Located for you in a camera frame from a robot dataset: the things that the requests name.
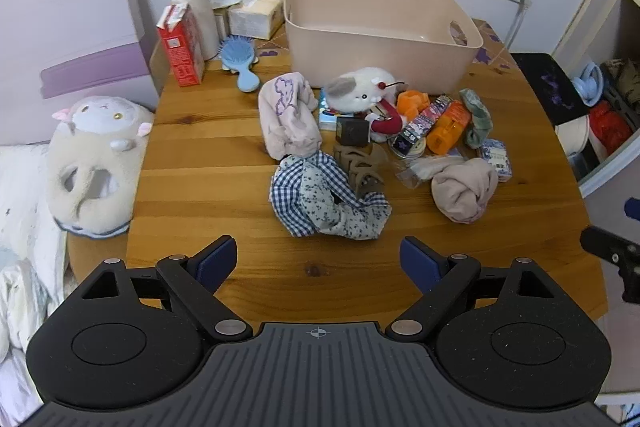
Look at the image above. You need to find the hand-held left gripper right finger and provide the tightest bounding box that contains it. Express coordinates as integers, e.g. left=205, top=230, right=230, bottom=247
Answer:
left=387, top=235, right=571, bottom=342

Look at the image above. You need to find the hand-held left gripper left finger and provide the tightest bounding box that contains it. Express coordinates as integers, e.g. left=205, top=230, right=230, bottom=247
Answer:
left=75, top=234, right=254, bottom=343

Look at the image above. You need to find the beige sock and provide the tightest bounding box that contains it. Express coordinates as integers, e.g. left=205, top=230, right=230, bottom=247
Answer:
left=431, top=157, right=499, bottom=224

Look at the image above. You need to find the floral print cloth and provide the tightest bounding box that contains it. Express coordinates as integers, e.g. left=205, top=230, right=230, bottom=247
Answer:
left=299, top=164, right=392, bottom=242

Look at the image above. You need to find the brown hair claw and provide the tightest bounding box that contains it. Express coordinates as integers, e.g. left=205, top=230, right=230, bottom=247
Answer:
left=332, top=144, right=388, bottom=172

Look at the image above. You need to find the blue and white tissue packet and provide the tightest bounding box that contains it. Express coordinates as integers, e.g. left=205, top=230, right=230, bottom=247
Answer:
left=476, top=139, right=513, bottom=182

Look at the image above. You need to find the orange plastic bottle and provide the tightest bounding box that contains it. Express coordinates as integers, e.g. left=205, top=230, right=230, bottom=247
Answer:
left=426, top=101, right=472, bottom=155

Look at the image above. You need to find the dark snack bar packet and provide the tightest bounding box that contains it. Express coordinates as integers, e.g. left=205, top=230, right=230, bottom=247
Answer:
left=398, top=95, right=453, bottom=148

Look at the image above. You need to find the white kitty plush red outfit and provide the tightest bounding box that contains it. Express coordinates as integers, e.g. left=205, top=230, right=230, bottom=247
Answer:
left=367, top=99, right=408, bottom=142

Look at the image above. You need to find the green knit sock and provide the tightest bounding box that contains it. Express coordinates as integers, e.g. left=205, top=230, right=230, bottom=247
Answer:
left=459, top=88, right=493, bottom=148

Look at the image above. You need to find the small blue drink carton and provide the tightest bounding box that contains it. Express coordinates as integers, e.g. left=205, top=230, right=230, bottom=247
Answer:
left=318, top=89, right=346, bottom=132

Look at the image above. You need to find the fluffy cream cat plush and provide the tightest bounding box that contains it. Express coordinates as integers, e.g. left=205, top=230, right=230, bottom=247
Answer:
left=325, top=67, right=408, bottom=115

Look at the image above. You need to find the beige plastic storage bin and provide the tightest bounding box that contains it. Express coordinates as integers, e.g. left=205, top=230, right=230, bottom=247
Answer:
left=283, top=0, right=484, bottom=92

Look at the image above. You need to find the wooden desk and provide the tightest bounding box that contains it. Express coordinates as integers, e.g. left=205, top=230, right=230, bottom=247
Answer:
left=67, top=19, right=608, bottom=323

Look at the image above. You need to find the red bag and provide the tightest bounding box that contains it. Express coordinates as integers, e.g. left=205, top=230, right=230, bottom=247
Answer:
left=587, top=99, right=633, bottom=152

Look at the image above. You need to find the clear plastic bag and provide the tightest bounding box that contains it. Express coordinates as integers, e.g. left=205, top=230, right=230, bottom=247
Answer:
left=395, top=154, right=441, bottom=190

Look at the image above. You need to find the blue gingham cloth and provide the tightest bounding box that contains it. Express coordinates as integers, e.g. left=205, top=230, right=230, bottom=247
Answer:
left=270, top=152, right=393, bottom=238

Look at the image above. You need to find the round patterned tin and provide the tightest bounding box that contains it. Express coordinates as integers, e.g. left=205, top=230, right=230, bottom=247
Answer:
left=387, top=137, right=427, bottom=160

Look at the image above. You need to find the olive cloth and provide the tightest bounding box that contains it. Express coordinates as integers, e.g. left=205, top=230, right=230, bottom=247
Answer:
left=600, top=57, right=640, bottom=118

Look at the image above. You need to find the dark brown cube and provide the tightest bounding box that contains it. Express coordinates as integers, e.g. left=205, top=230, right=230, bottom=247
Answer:
left=336, top=116, right=372, bottom=146

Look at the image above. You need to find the black mat with purple print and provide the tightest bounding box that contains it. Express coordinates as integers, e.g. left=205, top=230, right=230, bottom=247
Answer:
left=512, top=53, right=593, bottom=128

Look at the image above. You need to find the cream sheep plush pillow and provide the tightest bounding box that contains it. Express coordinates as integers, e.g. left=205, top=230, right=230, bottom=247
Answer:
left=47, top=96, right=155, bottom=239

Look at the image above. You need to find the white bedding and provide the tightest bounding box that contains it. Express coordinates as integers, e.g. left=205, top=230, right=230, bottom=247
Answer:
left=0, top=142, right=71, bottom=413

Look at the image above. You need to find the light blue hairbrush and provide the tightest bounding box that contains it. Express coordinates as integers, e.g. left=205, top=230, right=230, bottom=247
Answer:
left=218, top=35, right=262, bottom=92

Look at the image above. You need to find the white shelf unit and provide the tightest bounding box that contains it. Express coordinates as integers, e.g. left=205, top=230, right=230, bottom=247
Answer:
left=550, top=0, right=640, bottom=200

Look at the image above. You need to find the red milk carton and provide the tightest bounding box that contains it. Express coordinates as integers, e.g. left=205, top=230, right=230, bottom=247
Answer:
left=156, top=3, right=206, bottom=88

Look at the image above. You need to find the brown mat with purple flowers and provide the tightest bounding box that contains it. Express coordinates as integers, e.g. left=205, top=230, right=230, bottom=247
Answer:
left=470, top=18, right=518, bottom=70

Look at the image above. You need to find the soft tissue pack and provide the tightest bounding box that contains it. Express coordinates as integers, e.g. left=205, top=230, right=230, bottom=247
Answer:
left=209, top=0, right=287, bottom=40

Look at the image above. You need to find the white thermos bottle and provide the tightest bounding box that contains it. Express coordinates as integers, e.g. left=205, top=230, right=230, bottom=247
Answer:
left=165, top=0, right=221, bottom=62

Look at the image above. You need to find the lavender cabinet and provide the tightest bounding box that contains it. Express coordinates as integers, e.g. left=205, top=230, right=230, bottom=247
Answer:
left=0, top=0, right=161, bottom=148

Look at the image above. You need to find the white plug with cable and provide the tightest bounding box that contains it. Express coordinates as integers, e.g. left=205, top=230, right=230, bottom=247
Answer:
left=502, top=0, right=532, bottom=50

